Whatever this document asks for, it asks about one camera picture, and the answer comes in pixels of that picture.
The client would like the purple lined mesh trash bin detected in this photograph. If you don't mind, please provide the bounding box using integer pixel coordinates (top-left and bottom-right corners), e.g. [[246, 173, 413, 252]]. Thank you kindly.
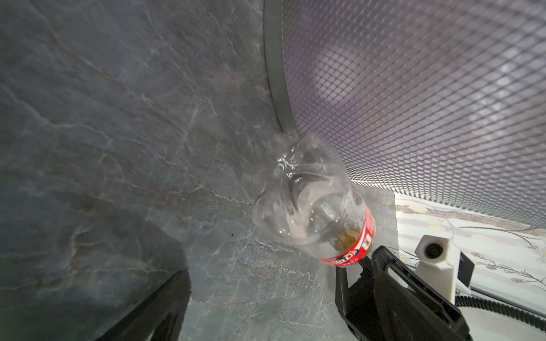
[[264, 1, 545, 227]]

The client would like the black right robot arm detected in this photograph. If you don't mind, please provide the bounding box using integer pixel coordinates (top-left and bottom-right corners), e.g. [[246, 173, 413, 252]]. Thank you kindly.
[[336, 246, 545, 340]]

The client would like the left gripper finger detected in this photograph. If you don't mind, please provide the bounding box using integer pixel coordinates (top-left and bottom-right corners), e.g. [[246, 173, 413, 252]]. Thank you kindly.
[[98, 269, 191, 340]]

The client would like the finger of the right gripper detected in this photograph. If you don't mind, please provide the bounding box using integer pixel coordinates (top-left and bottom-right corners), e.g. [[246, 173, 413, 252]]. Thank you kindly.
[[335, 264, 384, 340], [371, 246, 472, 340]]

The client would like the red label cola bottle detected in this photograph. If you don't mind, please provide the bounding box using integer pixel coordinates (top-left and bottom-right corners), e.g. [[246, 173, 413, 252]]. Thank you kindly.
[[241, 133, 375, 267]]

